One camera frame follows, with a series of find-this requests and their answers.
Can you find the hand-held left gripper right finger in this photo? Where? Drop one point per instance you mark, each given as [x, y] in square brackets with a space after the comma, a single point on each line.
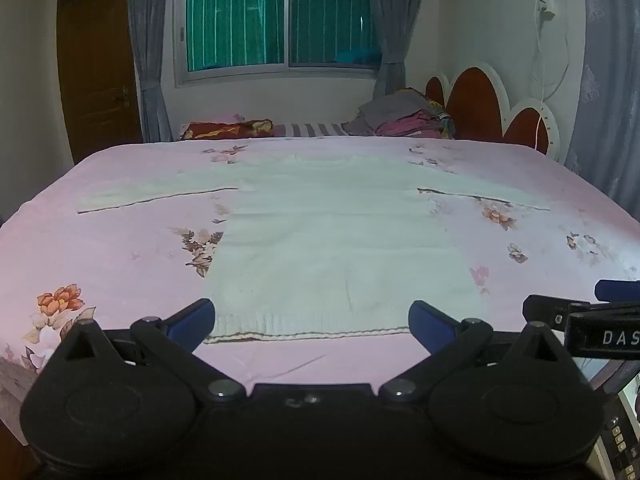
[429, 322]

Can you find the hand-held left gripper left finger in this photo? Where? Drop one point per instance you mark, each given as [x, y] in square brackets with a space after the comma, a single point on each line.
[192, 319]

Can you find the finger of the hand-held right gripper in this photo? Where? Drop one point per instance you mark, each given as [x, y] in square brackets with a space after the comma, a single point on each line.
[547, 311]
[620, 290]

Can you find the white knitted sweater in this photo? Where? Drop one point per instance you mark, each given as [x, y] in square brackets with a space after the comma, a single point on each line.
[340, 240]

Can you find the pile of folded clothes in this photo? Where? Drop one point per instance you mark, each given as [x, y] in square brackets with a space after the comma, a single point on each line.
[400, 115]

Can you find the pink floral bedsheet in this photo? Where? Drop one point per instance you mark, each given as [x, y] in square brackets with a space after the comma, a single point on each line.
[125, 245]

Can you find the dark device with buttons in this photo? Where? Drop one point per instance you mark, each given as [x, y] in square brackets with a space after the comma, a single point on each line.
[617, 435]

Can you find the red patterned pillow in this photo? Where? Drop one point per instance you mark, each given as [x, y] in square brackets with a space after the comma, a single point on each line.
[220, 131]

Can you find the red and white headboard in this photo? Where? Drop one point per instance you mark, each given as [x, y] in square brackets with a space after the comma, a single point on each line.
[475, 105]

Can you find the grey striped pillow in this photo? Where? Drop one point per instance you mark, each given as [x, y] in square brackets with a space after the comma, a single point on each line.
[305, 129]

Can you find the grey curtain beside door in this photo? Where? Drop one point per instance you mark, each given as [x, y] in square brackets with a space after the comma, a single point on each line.
[150, 60]

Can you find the brown wooden door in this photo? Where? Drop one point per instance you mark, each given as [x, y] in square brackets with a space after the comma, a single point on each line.
[95, 70]

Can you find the window with green glass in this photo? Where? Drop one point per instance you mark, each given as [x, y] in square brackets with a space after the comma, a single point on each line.
[235, 20]

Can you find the grey curtain beside headboard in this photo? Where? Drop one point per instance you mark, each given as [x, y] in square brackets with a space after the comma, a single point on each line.
[395, 20]

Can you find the white wall charger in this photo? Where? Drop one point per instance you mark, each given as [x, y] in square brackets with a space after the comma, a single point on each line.
[545, 7]

